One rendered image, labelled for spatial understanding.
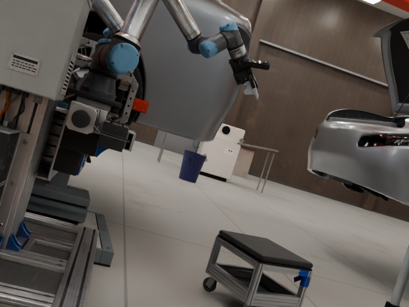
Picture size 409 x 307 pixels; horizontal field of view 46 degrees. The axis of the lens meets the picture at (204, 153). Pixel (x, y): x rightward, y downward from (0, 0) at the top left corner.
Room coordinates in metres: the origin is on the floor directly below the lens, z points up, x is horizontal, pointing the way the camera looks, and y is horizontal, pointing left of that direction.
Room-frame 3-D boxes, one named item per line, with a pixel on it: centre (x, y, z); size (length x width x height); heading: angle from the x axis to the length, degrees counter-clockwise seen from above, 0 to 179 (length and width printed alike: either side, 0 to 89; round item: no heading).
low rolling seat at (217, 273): (2.51, -0.45, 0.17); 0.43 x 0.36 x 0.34; 32
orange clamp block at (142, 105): (2.88, 0.45, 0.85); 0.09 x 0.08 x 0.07; 106
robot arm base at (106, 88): (2.01, 0.50, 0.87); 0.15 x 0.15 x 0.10
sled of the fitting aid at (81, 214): (2.94, 0.85, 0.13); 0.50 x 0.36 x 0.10; 106
